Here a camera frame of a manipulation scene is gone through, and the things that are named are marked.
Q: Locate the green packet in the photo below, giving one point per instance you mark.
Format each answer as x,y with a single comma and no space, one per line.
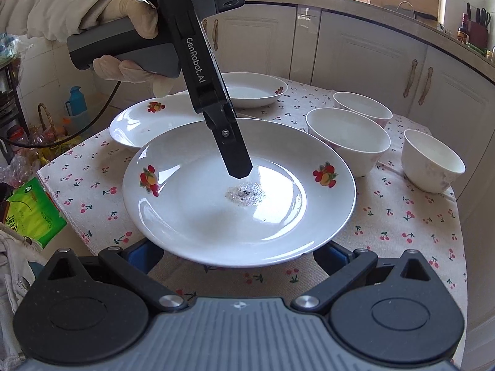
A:
31,212

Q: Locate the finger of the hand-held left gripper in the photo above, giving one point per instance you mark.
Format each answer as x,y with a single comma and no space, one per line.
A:
232,150

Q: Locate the person's left hand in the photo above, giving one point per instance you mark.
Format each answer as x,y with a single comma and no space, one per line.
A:
123,7

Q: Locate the white cabinet door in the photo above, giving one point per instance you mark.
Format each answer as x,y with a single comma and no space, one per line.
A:
359,54
255,42
460,96

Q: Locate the blue thermos bottle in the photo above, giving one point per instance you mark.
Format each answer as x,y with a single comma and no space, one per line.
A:
75,102

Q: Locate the knife block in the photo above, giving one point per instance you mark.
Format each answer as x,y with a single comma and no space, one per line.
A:
479,33

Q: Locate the cherry print tablecloth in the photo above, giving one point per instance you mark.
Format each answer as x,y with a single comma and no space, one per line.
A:
96,170

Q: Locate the black shelf rack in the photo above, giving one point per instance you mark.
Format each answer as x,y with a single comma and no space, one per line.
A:
22,104

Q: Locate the white bowl pink floral print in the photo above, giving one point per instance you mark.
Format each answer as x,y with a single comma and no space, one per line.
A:
431,162
363,108
344,139

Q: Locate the clear plastic bag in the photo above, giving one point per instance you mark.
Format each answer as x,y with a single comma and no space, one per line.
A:
17,170

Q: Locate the white fruit-print deep plate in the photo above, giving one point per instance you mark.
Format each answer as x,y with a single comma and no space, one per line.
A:
251,91

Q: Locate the large white fruit-print plate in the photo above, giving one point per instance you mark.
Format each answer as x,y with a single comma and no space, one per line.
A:
209,208

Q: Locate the dark glass bottle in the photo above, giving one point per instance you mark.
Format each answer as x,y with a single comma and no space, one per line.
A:
463,33

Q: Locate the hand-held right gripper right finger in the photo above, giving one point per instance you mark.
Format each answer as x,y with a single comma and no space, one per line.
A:
332,257

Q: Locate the wicker basket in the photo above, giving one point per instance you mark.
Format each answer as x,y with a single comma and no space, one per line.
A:
50,136

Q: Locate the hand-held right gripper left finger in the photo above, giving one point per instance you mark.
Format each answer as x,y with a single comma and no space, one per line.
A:
143,255

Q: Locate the white corner cabinet panel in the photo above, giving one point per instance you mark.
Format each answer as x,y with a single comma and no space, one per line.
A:
307,42

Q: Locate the white cloth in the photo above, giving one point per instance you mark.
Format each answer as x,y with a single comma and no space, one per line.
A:
15,278

